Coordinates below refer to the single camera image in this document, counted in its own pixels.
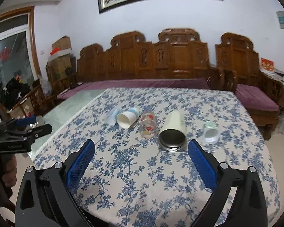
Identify clear plastic cup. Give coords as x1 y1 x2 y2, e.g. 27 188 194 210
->
105 108 121 126

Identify small white green cup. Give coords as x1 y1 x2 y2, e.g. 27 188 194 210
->
203 121 220 144

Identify cream steel thermos cup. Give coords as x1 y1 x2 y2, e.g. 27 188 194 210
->
158 111 187 152

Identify white paper cup blue stripes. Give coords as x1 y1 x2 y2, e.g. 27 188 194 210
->
116 108 140 129

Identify glass cup with red flowers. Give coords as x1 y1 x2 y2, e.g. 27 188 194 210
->
139 111 157 138

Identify person's left hand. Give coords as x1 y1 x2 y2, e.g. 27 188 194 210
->
2 154 17 187

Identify small wooden chair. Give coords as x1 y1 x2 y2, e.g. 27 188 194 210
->
7 85 50 118

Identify wooden framed glass door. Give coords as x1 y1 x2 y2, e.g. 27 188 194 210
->
0 6 41 110

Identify stacked cardboard boxes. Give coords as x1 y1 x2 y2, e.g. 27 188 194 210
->
45 36 76 82

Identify blue floral tablecloth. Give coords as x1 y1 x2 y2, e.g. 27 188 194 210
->
31 88 280 226

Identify purple armchair cushion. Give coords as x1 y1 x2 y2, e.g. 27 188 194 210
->
235 84 279 112

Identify wooden side table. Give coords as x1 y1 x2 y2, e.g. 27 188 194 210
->
259 71 284 112

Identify purple sofa cushion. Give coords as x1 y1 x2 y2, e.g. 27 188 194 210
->
58 79 210 100

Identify carved wooden armchair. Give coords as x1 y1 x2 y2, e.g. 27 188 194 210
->
215 32 280 140

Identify red card on side table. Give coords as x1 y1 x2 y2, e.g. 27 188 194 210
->
261 58 275 72

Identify carved wooden sofa bench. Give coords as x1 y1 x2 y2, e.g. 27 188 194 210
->
52 28 225 93

